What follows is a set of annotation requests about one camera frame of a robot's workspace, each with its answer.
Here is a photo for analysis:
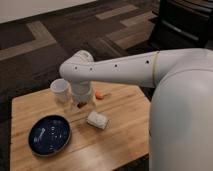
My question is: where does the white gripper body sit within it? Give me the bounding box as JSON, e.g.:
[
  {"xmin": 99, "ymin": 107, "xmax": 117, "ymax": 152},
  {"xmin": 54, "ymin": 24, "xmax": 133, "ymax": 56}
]
[{"xmin": 71, "ymin": 82, "xmax": 92, "ymax": 103}]

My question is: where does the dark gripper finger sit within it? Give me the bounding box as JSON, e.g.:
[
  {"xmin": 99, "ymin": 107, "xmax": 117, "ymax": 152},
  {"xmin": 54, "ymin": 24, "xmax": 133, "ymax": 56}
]
[{"xmin": 77, "ymin": 102, "xmax": 87, "ymax": 108}]

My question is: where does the orange eraser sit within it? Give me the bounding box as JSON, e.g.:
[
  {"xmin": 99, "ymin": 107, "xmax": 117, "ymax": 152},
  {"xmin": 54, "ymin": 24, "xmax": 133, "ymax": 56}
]
[{"xmin": 95, "ymin": 91, "xmax": 111, "ymax": 100}]

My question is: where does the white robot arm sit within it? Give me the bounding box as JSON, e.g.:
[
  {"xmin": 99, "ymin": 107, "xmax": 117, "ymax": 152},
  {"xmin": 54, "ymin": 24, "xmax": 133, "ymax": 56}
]
[{"xmin": 59, "ymin": 48, "xmax": 213, "ymax": 171}]

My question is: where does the white crumpled cloth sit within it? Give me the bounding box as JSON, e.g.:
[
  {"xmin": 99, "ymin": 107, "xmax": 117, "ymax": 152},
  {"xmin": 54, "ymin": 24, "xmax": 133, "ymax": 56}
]
[{"xmin": 87, "ymin": 111, "xmax": 108, "ymax": 129}]

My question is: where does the dark blue bowl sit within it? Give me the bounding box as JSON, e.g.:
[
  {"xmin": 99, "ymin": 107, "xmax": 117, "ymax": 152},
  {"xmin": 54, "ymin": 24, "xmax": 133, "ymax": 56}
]
[{"xmin": 28, "ymin": 115, "xmax": 72, "ymax": 157}]

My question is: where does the black office chair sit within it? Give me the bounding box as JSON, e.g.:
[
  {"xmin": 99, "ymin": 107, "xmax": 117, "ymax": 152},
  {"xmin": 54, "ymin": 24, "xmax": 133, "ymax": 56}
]
[{"xmin": 148, "ymin": 0, "xmax": 213, "ymax": 50}]

